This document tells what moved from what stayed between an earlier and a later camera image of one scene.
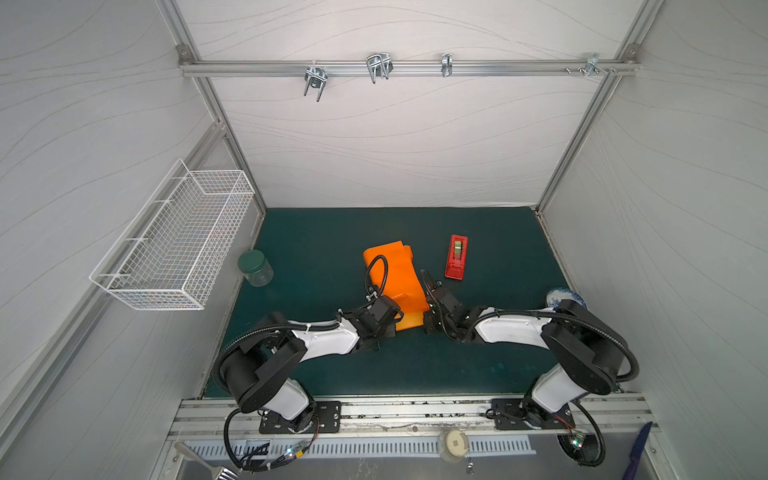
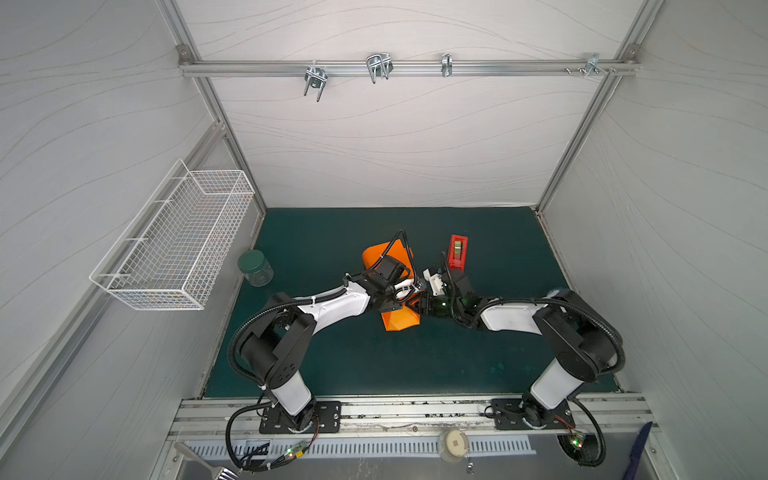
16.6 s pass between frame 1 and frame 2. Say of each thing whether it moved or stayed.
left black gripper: moved
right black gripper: moved
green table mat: stayed
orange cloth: stayed
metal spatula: stayed
